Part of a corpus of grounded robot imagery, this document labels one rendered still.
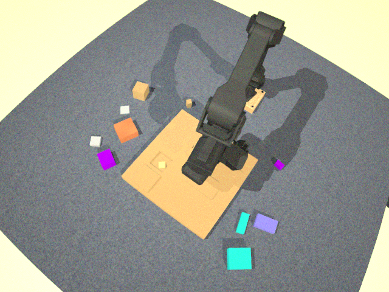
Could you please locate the turquoise rectangular block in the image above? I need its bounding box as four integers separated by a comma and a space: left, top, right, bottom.
236, 212, 249, 235

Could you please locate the turquoise cube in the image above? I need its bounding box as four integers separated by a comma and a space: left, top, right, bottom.
227, 248, 252, 269

